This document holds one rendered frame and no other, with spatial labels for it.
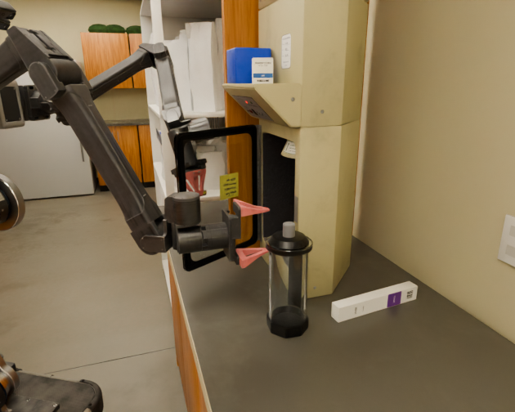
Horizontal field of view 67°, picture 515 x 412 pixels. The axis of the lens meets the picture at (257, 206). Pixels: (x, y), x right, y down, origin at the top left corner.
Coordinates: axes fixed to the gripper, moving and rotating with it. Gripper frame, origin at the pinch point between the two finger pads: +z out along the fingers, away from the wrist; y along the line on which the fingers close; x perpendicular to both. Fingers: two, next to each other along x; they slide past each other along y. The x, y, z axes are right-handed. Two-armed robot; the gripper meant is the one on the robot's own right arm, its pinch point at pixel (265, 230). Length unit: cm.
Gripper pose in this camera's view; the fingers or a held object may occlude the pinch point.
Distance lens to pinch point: 87.5
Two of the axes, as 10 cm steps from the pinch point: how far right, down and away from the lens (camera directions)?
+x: -3.1, -2.9, 9.1
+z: 9.5, -1.0, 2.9
